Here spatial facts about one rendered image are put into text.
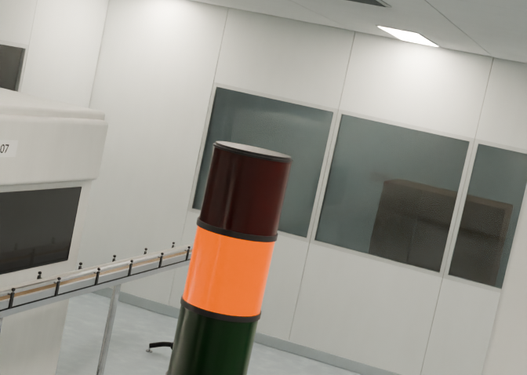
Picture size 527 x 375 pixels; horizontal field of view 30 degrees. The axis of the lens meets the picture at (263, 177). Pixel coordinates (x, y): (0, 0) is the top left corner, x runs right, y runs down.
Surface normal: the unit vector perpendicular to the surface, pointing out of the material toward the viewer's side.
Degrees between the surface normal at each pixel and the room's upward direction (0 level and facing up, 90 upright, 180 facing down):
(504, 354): 90
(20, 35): 90
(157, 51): 90
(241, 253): 90
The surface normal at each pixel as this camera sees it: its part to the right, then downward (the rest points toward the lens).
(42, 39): 0.92, 0.22
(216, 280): -0.25, 0.04
